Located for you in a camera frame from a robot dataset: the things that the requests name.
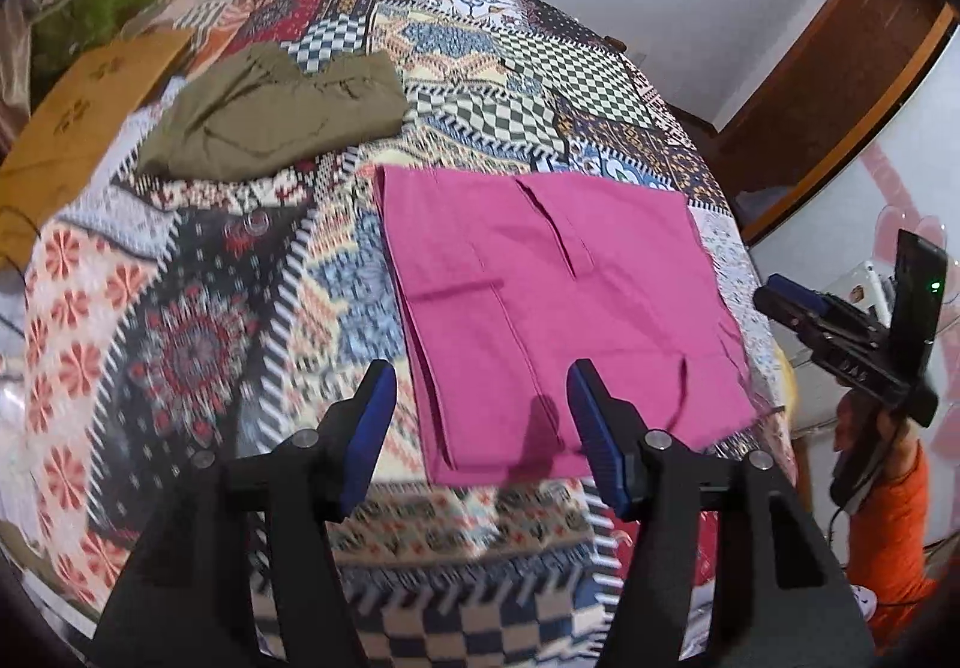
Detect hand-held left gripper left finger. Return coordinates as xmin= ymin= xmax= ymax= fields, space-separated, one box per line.
xmin=94 ymin=359 xmax=398 ymax=668

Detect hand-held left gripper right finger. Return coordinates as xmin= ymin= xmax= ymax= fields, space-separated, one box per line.
xmin=566 ymin=359 xmax=875 ymax=668

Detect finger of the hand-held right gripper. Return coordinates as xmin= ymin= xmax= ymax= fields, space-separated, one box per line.
xmin=753 ymin=287 xmax=826 ymax=358
xmin=765 ymin=273 xmax=833 ymax=313

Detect pink pants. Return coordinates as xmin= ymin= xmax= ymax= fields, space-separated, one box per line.
xmin=373 ymin=164 xmax=758 ymax=489

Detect olive green pants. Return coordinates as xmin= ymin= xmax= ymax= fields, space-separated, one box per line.
xmin=135 ymin=41 xmax=410 ymax=181

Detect person's right hand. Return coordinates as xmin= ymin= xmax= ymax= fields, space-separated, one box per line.
xmin=834 ymin=392 xmax=922 ymax=489

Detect white plastic appliance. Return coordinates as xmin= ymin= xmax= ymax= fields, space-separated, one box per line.
xmin=825 ymin=259 xmax=897 ymax=309

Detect yellow foam bumper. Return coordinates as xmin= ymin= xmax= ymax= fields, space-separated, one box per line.
xmin=772 ymin=338 xmax=800 ymax=414

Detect white wardrobe sliding door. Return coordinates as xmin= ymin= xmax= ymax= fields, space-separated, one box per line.
xmin=750 ymin=83 xmax=960 ymax=459

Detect patchwork printed blanket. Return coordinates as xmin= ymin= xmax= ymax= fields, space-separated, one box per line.
xmin=0 ymin=0 xmax=796 ymax=668

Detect brown wooden door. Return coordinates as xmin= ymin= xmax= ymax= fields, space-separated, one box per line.
xmin=712 ymin=0 xmax=960 ymax=245

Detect mustard embroidered cloth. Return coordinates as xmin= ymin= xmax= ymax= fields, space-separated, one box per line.
xmin=0 ymin=26 xmax=196 ymax=271

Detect striped orange bed sheet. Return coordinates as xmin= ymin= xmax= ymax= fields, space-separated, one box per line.
xmin=124 ymin=0 xmax=278 ymax=76

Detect green fabric storage box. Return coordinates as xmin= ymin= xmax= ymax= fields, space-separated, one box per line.
xmin=26 ymin=0 xmax=170 ymax=84

